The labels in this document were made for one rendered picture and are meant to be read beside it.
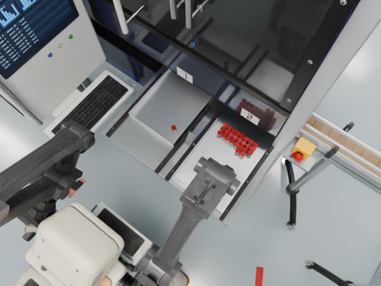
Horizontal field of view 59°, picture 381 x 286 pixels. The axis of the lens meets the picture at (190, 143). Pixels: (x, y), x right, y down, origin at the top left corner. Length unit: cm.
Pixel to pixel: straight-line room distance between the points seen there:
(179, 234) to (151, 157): 71
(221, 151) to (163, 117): 31
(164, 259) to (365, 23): 75
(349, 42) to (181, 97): 90
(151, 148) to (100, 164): 102
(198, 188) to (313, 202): 178
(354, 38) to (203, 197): 50
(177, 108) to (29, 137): 146
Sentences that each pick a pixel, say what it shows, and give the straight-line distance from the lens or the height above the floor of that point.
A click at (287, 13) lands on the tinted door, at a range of 94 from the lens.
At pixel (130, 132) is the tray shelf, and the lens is 155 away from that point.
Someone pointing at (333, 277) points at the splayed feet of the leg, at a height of 12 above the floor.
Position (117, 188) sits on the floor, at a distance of 241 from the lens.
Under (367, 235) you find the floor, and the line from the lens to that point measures 256.
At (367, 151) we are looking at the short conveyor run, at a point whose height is 93.
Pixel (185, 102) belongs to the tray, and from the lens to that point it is 159.
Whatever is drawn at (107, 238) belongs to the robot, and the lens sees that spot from 99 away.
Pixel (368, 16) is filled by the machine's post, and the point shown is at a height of 172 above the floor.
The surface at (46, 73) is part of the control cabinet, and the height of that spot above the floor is 104.
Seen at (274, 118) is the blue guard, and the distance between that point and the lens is 132.
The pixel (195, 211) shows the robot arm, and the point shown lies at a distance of 74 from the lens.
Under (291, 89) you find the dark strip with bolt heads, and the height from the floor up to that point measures 134.
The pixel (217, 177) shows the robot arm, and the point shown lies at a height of 155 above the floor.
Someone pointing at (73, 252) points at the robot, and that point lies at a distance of 95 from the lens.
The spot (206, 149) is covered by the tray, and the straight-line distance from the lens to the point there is 149.
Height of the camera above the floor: 228
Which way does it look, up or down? 69 degrees down
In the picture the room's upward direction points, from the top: 2 degrees counter-clockwise
